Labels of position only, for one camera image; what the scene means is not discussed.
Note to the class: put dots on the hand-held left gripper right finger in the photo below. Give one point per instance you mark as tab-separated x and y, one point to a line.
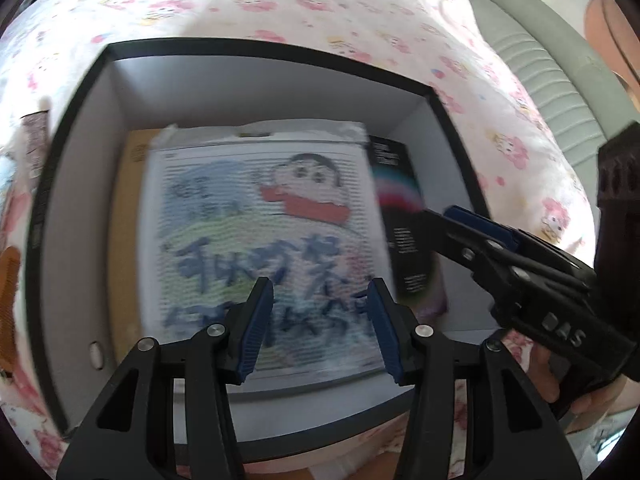
387	330

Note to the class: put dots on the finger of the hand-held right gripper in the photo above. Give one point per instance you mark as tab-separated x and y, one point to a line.
465	250
480	222

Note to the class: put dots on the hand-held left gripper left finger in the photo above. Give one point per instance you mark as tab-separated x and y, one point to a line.
252	330

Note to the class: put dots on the black booklet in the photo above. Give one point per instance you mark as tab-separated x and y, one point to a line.
400	200

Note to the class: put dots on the cartoon picture board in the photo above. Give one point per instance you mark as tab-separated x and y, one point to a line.
260	220

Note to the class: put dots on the white plastic package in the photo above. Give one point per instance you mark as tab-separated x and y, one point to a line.
325	132

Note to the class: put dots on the brown wooden comb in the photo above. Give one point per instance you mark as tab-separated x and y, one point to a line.
9	310

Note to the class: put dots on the black cardboard box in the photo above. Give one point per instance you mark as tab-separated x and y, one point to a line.
250	85

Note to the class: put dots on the person's right hand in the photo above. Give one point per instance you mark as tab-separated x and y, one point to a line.
610	400

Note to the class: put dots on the beige padded headboard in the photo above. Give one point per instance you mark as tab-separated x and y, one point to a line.
550	60

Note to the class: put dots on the person's pink pajama leg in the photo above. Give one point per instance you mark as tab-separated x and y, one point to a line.
35	435

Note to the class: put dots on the pink printed blanket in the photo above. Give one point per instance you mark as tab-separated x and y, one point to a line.
300	5

